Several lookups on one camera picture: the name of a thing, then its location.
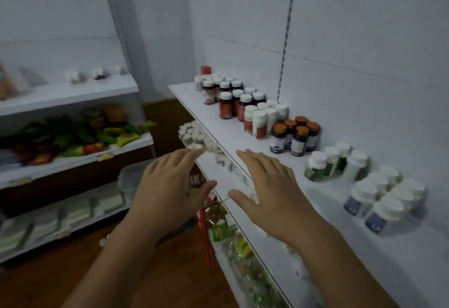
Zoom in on stack of white heart-lid jars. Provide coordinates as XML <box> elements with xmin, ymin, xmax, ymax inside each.
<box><xmin>178</xmin><ymin>121</ymin><xmax>218</xmax><ymax>152</ymax></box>

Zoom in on person's left hand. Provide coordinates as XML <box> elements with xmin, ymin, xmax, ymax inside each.
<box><xmin>128</xmin><ymin>148</ymin><xmax>218</xmax><ymax>246</ymax></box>

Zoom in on person's right hand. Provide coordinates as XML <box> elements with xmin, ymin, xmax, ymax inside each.
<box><xmin>228</xmin><ymin>149</ymin><xmax>333</xmax><ymax>249</ymax></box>

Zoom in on row of pale flat packs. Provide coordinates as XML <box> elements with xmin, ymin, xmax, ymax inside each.
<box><xmin>0</xmin><ymin>191</ymin><xmax>123</xmax><ymax>249</ymax></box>

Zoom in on clear plastic bin of bottles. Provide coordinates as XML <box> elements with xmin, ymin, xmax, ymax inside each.
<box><xmin>117</xmin><ymin>158</ymin><xmax>155</xmax><ymax>203</ymax></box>

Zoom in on blue tissue packs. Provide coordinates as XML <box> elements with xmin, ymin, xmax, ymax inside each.
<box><xmin>0</xmin><ymin>148</ymin><xmax>23</xmax><ymax>173</ymax></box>

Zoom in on blue label white bottle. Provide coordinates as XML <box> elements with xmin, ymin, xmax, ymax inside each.
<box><xmin>399</xmin><ymin>178</ymin><xmax>426</xmax><ymax>208</ymax></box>
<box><xmin>389</xmin><ymin>187</ymin><xmax>416</xmax><ymax>210</ymax></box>
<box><xmin>343</xmin><ymin>181</ymin><xmax>378</xmax><ymax>219</ymax></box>
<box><xmin>364</xmin><ymin>197</ymin><xmax>405</xmax><ymax>235</ymax></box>
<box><xmin>378</xmin><ymin>165</ymin><xmax>400</xmax><ymax>185</ymax></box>
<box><xmin>364</xmin><ymin>172</ymin><xmax>388</xmax><ymax>196</ymax></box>

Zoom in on green label white bottle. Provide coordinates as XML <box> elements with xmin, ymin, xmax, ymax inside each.
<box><xmin>304</xmin><ymin>151</ymin><xmax>329</xmax><ymax>183</ymax></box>
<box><xmin>323</xmin><ymin>147</ymin><xmax>340</xmax><ymax>175</ymax></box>
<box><xmin>342</xmin><ymin>149</ymin><xmax>369</xmax><ymax>182</ymax></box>
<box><xmin>335</xmin><ymin>141</ymin><xmax>351</xmax><ymax>171</ymax></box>

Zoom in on orange instant noodle cup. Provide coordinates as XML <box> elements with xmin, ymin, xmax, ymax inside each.
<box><xmin>103</xmin><ymin>104</ymin><xmax>127</xmax><ymax>124</ymax></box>

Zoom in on green instant noodle cup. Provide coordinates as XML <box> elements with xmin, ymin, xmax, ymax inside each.
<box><xmin>82</xmin><ymin>107</ymin><xmax>106</xmax><ymax>128</ymax></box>

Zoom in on pile of snack bags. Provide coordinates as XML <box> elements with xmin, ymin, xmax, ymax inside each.
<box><xmin>14</xmin><ymin>114</ymin><xmax>159</xmax><ymax>166</ymax></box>

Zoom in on pile of mixed packets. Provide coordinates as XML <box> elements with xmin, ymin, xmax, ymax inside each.
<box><xmin>188</xmin><ymin>174</ymin><xmax>292</xmax><ymax>308</ymax></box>

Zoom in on white metal shelf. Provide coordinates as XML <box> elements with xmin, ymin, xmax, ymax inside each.
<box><xmin>167</xmin><ymin>0</ymin><xmax>449</xmax><ymax>308</ymax></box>
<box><xmin>0</xmin><ymin>0</ymin><xmax>157</xmax><ymax>264</ymax></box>

